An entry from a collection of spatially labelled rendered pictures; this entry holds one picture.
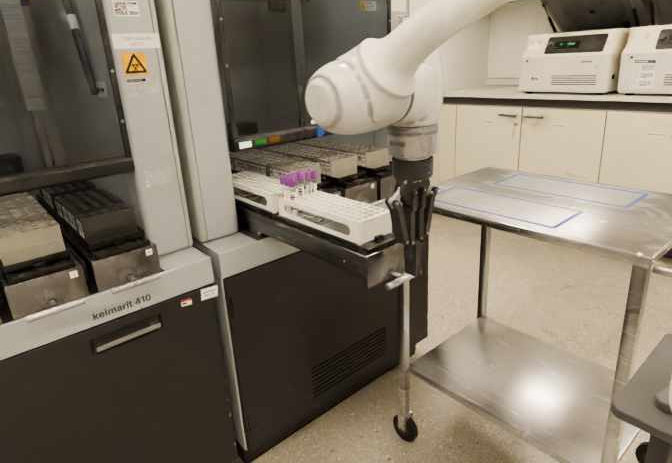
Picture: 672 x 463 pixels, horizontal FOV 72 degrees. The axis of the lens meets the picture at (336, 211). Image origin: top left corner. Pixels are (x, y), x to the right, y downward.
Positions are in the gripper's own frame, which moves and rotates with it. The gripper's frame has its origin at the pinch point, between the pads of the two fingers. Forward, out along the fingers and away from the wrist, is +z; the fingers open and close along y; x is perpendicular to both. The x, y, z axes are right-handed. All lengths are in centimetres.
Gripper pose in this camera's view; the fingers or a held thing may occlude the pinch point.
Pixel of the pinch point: (412, 257)
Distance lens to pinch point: 92.6
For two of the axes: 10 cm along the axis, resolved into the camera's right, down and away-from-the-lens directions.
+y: -7.5, 2.4, -6.1
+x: 6.5, 2.0, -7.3
